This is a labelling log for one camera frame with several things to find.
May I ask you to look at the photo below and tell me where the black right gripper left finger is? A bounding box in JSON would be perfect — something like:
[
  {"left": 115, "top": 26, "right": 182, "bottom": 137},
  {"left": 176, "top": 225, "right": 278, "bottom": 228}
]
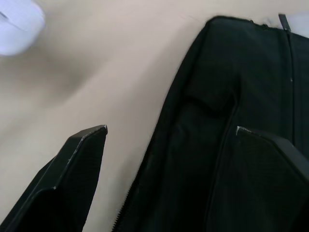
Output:
[{"left": 0, "top": 124, "right": 108, "bottom": 232}]

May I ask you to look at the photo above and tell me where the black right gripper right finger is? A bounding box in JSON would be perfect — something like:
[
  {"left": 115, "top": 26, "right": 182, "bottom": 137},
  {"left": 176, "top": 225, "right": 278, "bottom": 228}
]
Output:
[{"left": 209, "top": 126, "right": 309, "bottom": 232}]

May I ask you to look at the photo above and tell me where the black laptop bag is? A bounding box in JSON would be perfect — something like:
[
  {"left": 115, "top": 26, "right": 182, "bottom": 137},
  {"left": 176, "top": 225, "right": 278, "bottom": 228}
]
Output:
[{"left": 111, "top": 14, "right": 309, "bottom": 232}]

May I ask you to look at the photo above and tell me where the white computer mouse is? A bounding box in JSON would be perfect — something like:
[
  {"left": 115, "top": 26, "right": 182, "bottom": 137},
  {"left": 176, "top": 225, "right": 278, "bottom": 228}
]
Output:
[{"left": 0, "top": 0, "right": 46, "bottom": 58}]

